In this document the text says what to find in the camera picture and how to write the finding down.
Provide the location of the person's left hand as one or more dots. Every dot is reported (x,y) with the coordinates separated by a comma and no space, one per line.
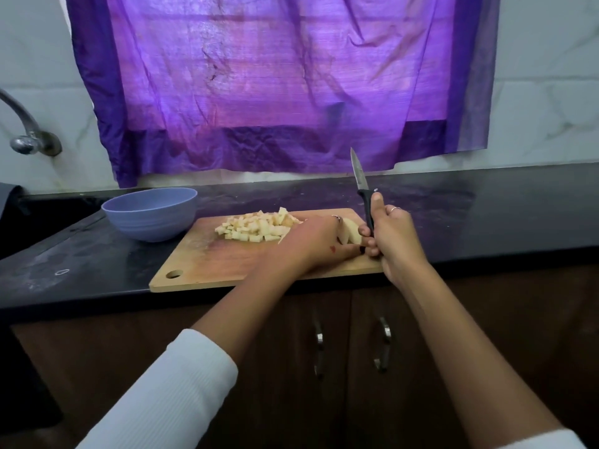
(314,246)

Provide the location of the person's right hand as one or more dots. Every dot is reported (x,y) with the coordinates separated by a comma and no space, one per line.
(393,243)

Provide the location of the potato slice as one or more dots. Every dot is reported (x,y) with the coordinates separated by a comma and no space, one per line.
(351,231)

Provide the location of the pile of diced potato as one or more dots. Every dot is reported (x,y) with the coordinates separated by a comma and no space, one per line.
(257,225)

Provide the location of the blue bowl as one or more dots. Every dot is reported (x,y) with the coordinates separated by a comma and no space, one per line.
(150,214)

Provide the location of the person's right forearm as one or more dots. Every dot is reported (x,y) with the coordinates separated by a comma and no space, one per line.
(477,369)

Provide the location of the wooden cutting board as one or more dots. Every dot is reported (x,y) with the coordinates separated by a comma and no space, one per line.
(201,262)

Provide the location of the purple cloth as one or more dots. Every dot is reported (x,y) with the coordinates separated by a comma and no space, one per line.
(281,79)

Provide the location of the white rubber band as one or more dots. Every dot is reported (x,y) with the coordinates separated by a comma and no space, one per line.
(56,272)

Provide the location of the dark sink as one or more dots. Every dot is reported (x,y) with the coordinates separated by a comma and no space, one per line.
(42,219)

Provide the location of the metal faucet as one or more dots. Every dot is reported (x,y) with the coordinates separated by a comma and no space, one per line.
(36,140)

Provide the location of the grey cloth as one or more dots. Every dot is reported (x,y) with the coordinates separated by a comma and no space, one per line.
(7,199)

